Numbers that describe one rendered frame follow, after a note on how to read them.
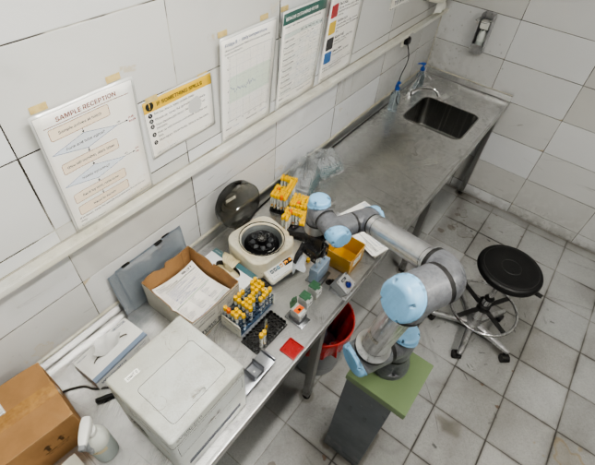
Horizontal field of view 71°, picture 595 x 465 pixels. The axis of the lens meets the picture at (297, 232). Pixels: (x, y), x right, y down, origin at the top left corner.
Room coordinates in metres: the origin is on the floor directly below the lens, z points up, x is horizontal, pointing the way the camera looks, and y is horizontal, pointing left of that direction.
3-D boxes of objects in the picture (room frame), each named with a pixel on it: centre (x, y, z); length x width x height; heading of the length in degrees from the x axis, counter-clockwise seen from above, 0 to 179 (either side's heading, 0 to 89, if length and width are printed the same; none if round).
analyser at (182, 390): (0.51, 0.30, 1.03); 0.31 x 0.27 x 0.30; 147
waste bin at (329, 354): (1.18, -0.17, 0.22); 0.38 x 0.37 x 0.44; 147
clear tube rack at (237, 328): (0.89, 0.16, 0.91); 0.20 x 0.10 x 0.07; 147
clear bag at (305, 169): (1.70, 0.00, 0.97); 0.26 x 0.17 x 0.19; 165
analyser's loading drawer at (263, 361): (0.62, 0.12, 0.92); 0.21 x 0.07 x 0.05; 147
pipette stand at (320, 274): (1.11, -0.11, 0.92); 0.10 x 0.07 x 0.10; 149
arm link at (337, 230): (0.94, -0.13, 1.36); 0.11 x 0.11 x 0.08; 32
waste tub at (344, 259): (1.22, -0.22, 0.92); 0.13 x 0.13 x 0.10; 59
